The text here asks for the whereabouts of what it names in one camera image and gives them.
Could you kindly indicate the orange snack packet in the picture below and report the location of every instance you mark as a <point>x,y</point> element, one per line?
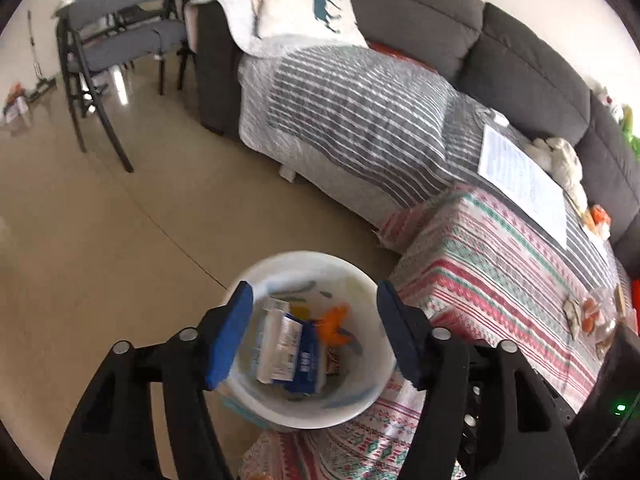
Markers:
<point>600,217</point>

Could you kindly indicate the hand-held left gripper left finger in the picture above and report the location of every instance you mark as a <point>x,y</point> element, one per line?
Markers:
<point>230,335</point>

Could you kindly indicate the red green patterned tablecloth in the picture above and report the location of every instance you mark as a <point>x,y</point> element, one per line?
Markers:
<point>475,270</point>

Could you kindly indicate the small orange white object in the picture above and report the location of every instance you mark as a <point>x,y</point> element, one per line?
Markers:
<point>15,105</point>

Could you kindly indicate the grey chair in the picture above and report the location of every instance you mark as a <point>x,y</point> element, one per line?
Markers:
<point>107,52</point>
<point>167,32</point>

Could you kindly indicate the white barcode carton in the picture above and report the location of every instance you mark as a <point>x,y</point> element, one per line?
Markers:
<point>280,345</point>

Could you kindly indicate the grey fabric sofa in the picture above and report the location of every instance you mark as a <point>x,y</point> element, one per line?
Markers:
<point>525,75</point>

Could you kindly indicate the clear bag with snacks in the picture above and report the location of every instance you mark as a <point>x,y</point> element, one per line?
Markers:
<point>605,322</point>

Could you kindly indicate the white deer print pillow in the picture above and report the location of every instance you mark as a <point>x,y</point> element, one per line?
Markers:
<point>300,5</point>

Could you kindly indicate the blue torn packet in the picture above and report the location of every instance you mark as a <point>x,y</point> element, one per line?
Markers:
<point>307,360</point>

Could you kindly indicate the white heart plush toy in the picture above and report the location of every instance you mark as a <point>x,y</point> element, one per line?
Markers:
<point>602,95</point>

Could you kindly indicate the grey white striped blanket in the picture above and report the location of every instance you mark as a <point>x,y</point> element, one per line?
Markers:
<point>360,110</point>

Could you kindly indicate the orange plastic wrapper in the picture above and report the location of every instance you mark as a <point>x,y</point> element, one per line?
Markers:
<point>335,325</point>

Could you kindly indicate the green plush toy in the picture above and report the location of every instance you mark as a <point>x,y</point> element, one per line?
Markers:
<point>631,132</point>

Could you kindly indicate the white printed paper sheet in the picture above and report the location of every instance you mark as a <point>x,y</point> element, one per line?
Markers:
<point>520,180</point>

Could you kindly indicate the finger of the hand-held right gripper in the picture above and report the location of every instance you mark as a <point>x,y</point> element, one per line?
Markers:
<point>552,400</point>

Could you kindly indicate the crumpled paper wrapper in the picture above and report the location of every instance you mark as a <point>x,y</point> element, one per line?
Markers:
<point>572,312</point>

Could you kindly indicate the white plastic bucket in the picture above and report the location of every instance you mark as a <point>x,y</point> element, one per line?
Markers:
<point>360,390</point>

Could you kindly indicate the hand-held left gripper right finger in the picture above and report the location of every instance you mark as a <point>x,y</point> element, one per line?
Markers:
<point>400,335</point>

